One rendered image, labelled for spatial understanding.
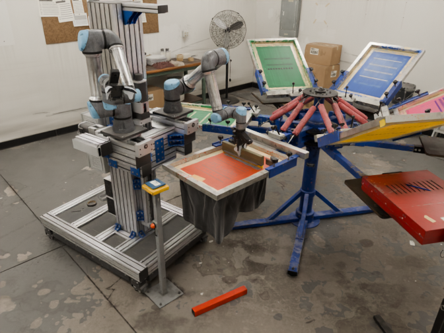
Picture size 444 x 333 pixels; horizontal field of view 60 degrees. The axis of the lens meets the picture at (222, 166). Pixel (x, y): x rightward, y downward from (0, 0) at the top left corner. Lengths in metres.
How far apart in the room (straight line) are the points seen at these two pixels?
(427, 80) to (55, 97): 5.45
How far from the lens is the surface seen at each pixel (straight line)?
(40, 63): 5.98
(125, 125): 2.61
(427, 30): 6.52
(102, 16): 2.79
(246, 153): 2.79
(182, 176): 2.59
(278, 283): 3.24
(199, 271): 3.30
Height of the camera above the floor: 2.21
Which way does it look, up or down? 27 degrees down
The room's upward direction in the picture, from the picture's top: 1 degrees clockwise
